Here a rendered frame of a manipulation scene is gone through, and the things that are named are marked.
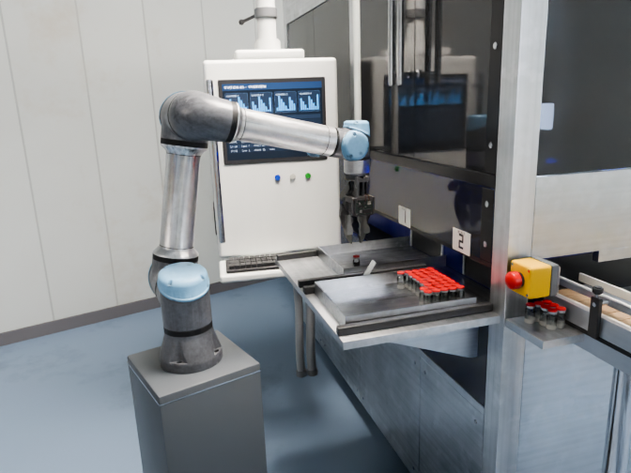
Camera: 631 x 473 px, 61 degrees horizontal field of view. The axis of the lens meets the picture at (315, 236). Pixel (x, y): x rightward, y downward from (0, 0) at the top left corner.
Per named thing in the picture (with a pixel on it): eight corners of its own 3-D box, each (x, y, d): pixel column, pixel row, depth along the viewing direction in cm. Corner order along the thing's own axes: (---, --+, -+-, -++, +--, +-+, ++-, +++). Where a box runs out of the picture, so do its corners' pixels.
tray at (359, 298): (426, 278, 155) (426, 267, 154) (475, 310, 131) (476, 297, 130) (315, 293, 146) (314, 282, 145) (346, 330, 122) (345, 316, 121)
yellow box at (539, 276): (535, 285, 124) (537, 255, 122) (557, 296, 117) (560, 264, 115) (507, 289, 122) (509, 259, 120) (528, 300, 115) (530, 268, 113)
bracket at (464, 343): (470, 352, 142) (472, 306, 138) (477, 357, 139) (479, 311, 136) (351, 373, 133) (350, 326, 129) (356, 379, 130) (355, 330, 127)
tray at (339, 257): (408, 245, 190) (408, 236, 189) (446, 266, 166) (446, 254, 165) (317, 256, 181) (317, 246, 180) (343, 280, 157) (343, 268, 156)
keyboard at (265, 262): (328, 253, 210) (327, 248, 209) (335, 264, 197) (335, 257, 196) (225, 263, 203) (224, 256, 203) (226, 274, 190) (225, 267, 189)
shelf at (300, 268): (402, 247, 195) (402, 242, 195) (528, 318, 130) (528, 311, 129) (274, 263, 182) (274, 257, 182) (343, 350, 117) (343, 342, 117)
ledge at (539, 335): (554, 317, 130) (554, 310, 129) (595, 339, 118) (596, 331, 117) (504, 326, 126) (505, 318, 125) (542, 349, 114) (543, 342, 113)
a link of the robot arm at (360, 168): (340, 159, 157) (365, 157, 159) (340, 174, 158) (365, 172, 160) (348, 160, 150) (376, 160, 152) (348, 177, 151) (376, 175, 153)
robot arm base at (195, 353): (172, 380, 121) (168, 341, 118) (151, 356, 133) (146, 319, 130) (233, 360, 129) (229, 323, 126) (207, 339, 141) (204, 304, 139)
